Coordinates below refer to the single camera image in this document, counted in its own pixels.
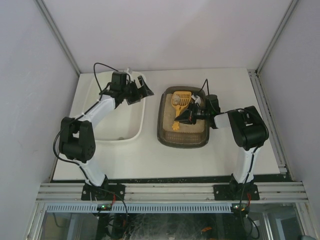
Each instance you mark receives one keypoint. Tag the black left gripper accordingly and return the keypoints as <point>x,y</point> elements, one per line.
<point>135,92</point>

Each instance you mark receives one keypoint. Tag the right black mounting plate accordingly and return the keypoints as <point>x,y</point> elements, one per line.
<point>224,192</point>

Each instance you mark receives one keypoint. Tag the dark brown litter box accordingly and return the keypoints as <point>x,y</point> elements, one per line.
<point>188,136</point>

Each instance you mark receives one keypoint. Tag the right side aluminium rail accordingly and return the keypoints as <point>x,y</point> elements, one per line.
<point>269,120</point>

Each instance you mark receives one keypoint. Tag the black mounting plate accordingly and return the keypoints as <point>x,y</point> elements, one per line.
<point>224,192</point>
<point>107,193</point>

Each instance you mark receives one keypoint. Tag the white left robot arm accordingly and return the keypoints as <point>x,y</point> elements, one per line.
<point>76,138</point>

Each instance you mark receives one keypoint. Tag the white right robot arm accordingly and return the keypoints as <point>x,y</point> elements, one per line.
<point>248,129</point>

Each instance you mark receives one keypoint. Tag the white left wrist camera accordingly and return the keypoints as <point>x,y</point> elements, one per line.
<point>128,70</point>

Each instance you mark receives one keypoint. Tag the yellow litter scoop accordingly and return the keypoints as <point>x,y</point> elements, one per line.
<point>185,98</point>

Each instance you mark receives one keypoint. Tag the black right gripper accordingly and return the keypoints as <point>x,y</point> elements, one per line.
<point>190,114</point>

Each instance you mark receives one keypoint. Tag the left aluminium frame post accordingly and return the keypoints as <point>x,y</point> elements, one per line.
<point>49,20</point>

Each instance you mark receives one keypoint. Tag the right aluminium frame post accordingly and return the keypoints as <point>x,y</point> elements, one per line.
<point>277,34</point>

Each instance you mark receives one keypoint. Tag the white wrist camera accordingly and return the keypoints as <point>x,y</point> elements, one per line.
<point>196,99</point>
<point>128,70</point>

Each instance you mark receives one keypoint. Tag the aluminium frame post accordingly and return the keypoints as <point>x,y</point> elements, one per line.
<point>277,34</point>
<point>49,20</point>

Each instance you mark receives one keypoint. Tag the white plastic bin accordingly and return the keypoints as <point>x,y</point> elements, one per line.
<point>125,121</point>

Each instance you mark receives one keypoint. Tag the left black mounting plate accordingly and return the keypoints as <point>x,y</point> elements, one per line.
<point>107,193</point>

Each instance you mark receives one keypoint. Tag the grey slotted cable duct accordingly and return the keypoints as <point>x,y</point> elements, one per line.
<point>140,208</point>

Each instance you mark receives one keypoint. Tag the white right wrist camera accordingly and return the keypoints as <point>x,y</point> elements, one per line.
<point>196,99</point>

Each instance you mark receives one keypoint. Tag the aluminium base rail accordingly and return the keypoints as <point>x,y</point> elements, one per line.
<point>268,192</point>

